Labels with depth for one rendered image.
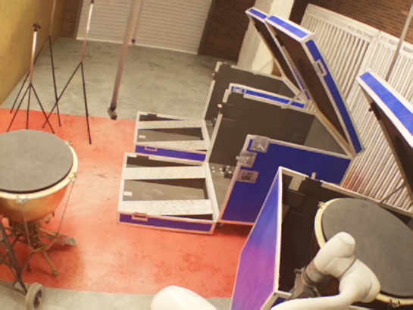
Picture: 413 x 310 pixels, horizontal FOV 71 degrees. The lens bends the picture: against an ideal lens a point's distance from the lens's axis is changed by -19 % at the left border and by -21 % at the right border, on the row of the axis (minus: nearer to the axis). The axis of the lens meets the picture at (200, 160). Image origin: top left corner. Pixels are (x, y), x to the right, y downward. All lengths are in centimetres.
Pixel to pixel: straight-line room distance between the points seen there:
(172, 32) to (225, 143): 509
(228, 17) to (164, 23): 155
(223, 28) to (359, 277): 771
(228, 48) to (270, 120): 536
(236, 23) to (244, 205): 628
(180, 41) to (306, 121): 519
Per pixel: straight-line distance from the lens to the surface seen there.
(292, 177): 222
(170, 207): 294
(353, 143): 282
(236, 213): 282
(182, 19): 812
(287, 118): 348
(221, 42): 854
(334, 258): 120
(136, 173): 335
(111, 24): 807
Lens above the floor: 194
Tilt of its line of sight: 30 degrees down
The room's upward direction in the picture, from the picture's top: 16 degrees clockwise
